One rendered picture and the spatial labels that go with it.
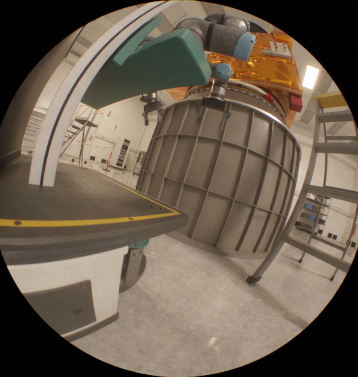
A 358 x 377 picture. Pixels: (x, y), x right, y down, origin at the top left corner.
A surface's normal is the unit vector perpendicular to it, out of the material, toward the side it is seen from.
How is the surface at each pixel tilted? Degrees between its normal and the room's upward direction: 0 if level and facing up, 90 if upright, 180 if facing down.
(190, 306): 0
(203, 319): 0
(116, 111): 90
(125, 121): 90
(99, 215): 0
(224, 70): 115
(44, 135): 90
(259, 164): 90
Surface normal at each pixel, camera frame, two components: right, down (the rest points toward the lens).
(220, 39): -0.31, 0.88
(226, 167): -0.25, -0.02
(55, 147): 0.83, 0.29
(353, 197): -0.91, -0.26
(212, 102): -0.49, 0.31
